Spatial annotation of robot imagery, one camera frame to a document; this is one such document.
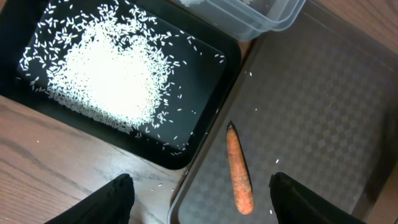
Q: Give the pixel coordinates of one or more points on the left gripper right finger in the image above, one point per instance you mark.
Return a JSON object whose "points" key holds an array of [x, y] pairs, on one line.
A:
{"points": [[295, 204]]}

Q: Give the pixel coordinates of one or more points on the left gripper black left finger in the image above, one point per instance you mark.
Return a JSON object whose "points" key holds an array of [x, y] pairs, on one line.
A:
{"points": [[110, 204]]}

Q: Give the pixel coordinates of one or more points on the orange carrot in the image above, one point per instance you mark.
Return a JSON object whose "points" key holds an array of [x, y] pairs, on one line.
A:
{"points": [[242, 189]]}

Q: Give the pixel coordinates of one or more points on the clear plastic waste bin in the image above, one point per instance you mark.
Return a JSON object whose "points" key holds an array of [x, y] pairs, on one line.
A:
{"points": [[245, 20]]}

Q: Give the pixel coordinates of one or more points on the brown serving tray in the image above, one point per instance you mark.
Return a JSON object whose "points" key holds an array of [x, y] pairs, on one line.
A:
{"points": [[317, 102]]}

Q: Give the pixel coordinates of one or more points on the black rectangular tray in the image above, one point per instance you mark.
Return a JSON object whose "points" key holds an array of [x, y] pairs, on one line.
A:
{"points": [[198, 89]]}

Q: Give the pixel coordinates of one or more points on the pile of white rice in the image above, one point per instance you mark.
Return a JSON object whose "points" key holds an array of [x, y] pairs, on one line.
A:
{"points": [[111, 68]]}

